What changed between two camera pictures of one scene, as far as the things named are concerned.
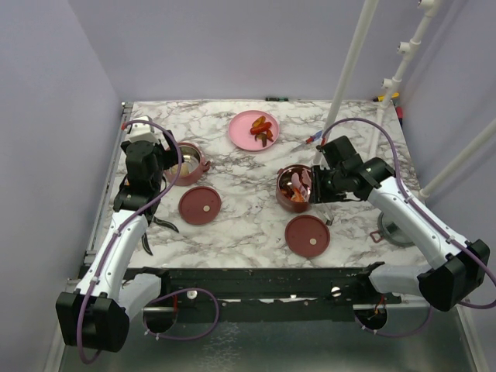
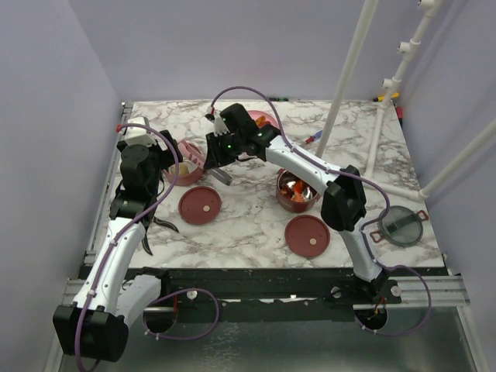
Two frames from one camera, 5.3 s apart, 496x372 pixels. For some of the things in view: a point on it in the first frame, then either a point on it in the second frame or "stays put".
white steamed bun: (184, 169) stays put
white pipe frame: (427, 8) stays put
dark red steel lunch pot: (294, 187) stays put
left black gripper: (170, 156) stays put
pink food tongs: (304, 190) to (196, 156)
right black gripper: (318, 194) to (215, 157)
